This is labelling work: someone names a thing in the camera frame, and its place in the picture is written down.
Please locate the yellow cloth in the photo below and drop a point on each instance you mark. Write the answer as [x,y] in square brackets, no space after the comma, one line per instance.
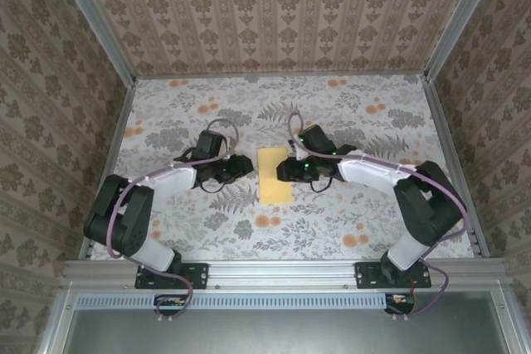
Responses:
[271,190]

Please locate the aluminium mounting rail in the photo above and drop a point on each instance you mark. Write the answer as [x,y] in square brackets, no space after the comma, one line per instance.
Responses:
[282,273]

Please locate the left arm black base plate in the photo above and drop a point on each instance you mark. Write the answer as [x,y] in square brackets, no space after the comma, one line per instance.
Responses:
[199,275]

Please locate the black connector board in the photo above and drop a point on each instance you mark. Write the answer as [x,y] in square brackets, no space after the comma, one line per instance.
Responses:
[400,306]
[170,306]

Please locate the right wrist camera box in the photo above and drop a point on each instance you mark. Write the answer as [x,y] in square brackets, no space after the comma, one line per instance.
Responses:
[293,148]

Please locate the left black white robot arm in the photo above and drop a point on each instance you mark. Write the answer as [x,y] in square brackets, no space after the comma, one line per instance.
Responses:
[120,221]

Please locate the aluminium side rail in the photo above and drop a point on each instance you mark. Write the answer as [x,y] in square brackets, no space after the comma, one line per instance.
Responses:
[441,122]
[120,122]

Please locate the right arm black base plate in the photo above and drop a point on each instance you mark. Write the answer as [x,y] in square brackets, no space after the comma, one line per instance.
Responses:
[365,275]

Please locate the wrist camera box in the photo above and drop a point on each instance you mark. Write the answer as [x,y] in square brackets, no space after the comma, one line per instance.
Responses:
[293,148]
[227,139]

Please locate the floral table cloth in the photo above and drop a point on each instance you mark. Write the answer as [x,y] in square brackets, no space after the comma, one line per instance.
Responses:
[265,238]

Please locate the grey metal panel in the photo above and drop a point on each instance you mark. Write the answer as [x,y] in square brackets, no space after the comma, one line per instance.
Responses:
[269,333]

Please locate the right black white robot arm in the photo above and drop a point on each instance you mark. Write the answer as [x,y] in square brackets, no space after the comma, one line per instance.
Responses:
[431,205]

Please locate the aluminium frame post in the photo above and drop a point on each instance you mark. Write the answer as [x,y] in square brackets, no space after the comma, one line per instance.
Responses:
[93,22]
[464,18]

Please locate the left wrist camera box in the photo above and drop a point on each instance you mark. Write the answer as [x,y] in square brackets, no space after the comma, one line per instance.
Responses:
[227,139]

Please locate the aluminium rear rail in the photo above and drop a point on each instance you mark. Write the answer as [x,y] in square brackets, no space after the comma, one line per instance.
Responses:
[282,76]

